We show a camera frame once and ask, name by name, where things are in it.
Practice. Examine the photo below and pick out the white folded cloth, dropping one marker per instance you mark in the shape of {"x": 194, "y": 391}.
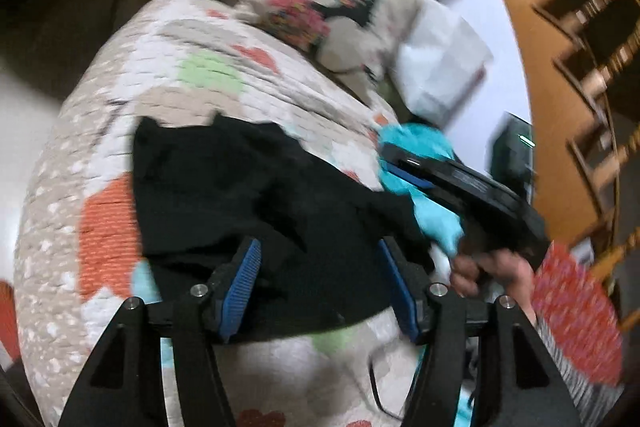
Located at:
{"x": 440, "y": 62}

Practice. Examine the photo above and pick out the person's right hand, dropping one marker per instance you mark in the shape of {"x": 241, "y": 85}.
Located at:
{"x": 492, "y": 274}

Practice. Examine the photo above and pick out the black pants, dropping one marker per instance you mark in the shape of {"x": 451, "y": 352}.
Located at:
{"x": 260, "y": 217}

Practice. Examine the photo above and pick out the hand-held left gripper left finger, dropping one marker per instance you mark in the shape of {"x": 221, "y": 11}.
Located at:
{"x": 241, "y": 283}

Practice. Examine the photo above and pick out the turquoise cloth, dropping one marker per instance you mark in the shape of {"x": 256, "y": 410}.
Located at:
{"x": 425, "y": 187}

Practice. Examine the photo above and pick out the patchwork quilted blanket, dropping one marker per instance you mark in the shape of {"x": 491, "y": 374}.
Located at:
{"x": 200, "y": 147}

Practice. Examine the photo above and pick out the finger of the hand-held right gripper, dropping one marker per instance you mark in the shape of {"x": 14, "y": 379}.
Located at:
{"x": 407, "y": 169}

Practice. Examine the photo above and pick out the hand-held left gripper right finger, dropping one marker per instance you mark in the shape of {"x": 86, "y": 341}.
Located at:
{"x": 398, "y": 283}

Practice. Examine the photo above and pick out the dark electronic box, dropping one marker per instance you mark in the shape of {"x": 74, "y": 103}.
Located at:
{"x": 511, "y": 152}

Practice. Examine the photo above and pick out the wooden stair railing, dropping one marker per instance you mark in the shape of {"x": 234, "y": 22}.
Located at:
{"x": 580, "y": 32}

